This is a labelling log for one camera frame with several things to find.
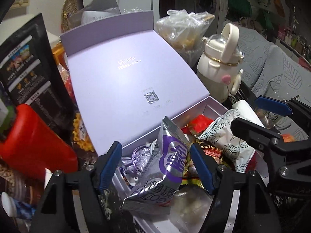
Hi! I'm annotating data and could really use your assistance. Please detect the lavender open gift box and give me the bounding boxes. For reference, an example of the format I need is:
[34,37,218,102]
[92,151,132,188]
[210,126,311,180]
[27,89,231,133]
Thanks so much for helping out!
[59,10,271,233]

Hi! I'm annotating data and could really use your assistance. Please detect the clear plastic bag of snacks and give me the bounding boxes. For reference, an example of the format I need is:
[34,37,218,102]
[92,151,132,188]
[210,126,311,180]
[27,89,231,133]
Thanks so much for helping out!
[155,10,215,67]

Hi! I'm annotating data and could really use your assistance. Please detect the lavender drawstring pouch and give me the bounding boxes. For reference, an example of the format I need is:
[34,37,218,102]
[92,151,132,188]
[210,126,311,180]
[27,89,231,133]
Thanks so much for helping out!
[119,140,156,189]

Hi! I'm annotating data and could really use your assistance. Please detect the red snack packet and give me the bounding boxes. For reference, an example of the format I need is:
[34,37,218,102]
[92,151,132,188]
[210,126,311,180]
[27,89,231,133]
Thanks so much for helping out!
[181,114,213,136]

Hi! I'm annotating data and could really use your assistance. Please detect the white patterned snack bag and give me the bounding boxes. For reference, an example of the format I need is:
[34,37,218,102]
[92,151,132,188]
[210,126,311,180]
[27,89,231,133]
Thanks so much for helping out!
[199,109,255,173]

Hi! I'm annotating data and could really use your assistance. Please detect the glass mug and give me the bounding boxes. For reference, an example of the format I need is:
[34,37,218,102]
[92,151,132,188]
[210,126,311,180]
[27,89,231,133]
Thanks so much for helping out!
[255,108,283,129]

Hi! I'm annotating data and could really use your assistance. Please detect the red apple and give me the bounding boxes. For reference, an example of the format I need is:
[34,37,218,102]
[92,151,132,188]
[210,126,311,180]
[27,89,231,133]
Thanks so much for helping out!
[281,134,295,143]

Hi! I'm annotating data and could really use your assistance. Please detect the blue white tube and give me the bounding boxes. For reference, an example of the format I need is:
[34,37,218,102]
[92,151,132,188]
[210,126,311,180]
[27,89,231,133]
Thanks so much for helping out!
[1,192,36,220]

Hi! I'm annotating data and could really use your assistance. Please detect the red fluffy scrunchie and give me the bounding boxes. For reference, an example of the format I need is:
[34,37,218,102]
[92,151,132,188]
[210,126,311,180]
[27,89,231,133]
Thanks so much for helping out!
[245,152,260,173]

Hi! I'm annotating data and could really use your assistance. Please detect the clear plastic pillow bag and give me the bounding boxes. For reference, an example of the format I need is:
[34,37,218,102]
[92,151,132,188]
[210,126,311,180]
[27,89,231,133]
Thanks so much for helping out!
[169,186,213,232]

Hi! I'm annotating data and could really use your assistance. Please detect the silver purple snack packet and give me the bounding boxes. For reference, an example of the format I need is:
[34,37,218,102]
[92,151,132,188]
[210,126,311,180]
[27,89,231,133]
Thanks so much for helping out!
[123,117,191,214]

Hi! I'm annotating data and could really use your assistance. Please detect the brown gold snack bag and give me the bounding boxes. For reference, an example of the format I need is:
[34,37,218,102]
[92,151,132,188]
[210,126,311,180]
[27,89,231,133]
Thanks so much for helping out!
[181,138,234,194]

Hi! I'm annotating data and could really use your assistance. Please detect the cream cartoon water bottle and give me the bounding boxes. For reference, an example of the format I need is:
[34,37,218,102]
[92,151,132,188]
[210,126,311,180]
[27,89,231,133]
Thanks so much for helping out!
[197,23,244,103]

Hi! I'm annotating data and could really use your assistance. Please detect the light blue leaf cushion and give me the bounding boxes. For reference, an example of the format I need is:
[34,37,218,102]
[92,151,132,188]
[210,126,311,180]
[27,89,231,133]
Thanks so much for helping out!
[238,26,310,106]

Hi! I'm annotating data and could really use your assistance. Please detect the red plastic container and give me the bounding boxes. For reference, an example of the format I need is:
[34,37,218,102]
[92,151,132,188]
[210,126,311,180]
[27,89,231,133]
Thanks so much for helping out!
[1,104,78,181]

